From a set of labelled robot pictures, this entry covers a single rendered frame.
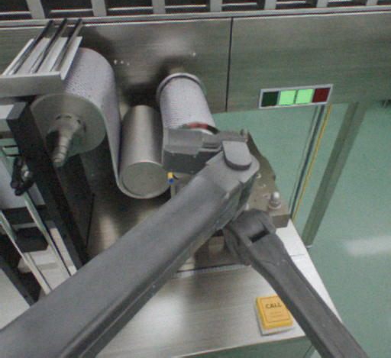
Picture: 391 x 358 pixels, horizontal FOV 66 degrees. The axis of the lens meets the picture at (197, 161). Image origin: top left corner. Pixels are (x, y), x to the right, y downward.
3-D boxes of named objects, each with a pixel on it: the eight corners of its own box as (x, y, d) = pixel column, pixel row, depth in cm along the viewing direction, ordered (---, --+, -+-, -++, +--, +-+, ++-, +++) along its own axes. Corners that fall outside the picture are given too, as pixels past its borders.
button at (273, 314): (263, 330, 72) (265, 326, 70) (255, 301, 77) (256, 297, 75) (292, 325, 72) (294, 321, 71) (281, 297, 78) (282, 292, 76)
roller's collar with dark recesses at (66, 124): (50, 159, 57) (40, 130, 53) (57, 140, 62) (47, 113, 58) (85, 155, 58) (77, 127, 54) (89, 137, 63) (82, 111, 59)
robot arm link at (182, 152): (240, 214, 43) (255, 166, 38) (159, 211, 42) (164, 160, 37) (227, 164, 53) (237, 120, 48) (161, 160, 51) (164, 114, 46)
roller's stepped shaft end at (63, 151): (50, 172, 52) (44, 157, 50) (57, 151, 57) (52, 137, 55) (69, 170, 52) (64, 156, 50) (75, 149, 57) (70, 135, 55)
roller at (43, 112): (43, 156, 64) (19, 96, 55) (65, 100, 83) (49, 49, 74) (111, 150, 66) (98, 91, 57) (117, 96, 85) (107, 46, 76)
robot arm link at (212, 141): (248, 168, 45) (249, 130, 45) (201, 165, 44) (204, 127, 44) (235, 170, 51) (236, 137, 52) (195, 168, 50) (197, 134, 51)
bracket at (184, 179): (177, 267, 84) (171, 189, 65) (175, 248, 89) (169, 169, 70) (195, 265, 85) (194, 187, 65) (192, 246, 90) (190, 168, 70)
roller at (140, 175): (122, 201, 74) (114, 163, 67) (125, 141, 94) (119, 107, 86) (171, 195, 76) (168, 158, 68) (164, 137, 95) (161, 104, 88)
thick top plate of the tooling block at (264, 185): (232, 234, 84) (234, 220, 80) (206, 149, 115) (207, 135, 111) (286, 227, 86) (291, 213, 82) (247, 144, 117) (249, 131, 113)
